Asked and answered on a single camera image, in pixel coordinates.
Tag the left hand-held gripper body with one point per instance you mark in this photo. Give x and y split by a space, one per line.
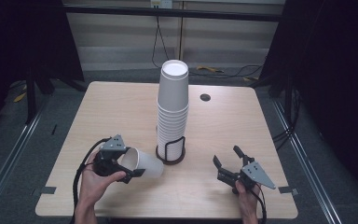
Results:
108 157

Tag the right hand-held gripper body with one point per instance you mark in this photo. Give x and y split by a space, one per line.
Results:
251 174

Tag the single white paper cup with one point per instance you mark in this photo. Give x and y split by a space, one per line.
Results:
149 166

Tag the stack of white paper cups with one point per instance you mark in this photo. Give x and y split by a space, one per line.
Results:
172 93

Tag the person's right hand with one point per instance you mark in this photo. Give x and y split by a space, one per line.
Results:
249 202

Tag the person's left hand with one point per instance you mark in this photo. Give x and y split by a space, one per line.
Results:
93 186

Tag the grey tape strip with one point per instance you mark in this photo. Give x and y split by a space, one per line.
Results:
288 190
47 190

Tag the short black tape strip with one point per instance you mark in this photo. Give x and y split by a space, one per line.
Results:
53 129

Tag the round black table grommet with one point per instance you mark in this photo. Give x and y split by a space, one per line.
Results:
205 97

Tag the small yellow tape piece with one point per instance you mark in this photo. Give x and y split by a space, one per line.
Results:
248 79

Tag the black metal stand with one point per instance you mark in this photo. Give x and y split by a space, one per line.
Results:
31 99

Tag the yellow tape scrap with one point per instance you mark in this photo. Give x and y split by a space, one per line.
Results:
20 97

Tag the dark curtain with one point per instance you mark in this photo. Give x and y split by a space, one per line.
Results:
18 37
332 77

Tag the black horizontal bar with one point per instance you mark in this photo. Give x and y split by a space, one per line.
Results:
199 14

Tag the metal floor rail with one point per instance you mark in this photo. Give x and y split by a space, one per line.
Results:
307 158
11 155

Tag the white wall socket box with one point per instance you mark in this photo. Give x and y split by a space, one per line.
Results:
161 3

